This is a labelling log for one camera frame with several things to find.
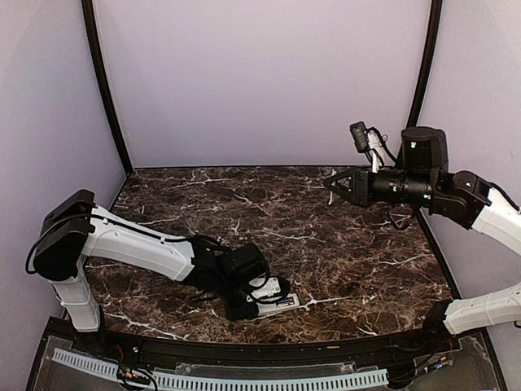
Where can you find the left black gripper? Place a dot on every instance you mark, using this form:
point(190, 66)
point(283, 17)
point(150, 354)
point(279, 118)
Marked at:
point(235, 314)

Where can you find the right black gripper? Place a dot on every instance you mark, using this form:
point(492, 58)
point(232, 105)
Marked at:
point(358, 193)

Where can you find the white remote control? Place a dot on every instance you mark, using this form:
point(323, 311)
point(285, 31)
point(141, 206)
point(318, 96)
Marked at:
point(271, 309)

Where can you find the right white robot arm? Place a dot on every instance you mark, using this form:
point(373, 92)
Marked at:
point(422, 179)

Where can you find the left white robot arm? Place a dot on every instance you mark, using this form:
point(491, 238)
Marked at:
point(78, 228)

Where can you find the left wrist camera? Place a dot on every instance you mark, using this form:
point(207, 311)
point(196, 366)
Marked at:
point(267, 290)

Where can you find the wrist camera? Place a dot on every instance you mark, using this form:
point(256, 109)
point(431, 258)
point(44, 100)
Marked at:
point(267, 290)
point(370, 143)

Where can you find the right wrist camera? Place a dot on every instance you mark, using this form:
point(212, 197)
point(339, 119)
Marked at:
point(370, 143)

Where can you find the black front rail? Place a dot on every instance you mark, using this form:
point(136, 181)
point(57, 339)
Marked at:
point(400, 349)

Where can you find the right black frame post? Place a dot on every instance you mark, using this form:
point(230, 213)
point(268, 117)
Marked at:
point(428, 52)

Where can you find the black frame post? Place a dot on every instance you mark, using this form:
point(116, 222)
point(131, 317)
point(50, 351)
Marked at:
point(428, 52)
point(100, 72)

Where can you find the white cable duct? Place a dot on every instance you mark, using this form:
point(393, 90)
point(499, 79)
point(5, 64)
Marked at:
point(192, 377)

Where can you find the left black frame post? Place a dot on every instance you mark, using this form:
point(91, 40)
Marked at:
point(100, 72)

